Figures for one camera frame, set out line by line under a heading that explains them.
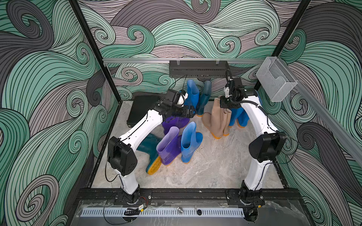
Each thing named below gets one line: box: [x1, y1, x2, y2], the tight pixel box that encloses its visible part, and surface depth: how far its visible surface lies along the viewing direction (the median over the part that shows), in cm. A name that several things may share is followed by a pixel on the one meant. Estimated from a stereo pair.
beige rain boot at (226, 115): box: [222, 108, 232, 137], surface depth 81 cm
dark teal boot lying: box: [136, 133, 162, 176], surface depth 81 cm
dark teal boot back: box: [196, 80, 212, 117], surface depth 100 cm
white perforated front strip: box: [80, 208, 245, 218], surface depth 71 cm
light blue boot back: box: [184, 79, 200, 111], surface depth 96 cm
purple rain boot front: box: [156, 126, 182, 166], surface depth 72 cm
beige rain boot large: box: [201, 97, 224, 139], surface depth 92 cm
